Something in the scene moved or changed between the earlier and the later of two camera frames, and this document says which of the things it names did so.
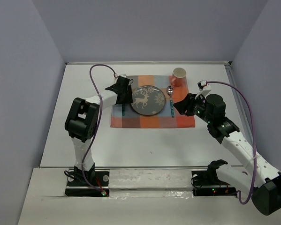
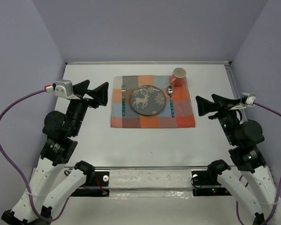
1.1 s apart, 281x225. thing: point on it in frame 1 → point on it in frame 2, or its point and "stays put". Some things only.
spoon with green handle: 169,90 stays put
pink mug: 178,77 stays put
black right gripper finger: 182,105 → 204,107
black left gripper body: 124,98 → 87,99
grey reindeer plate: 148,100 stays put
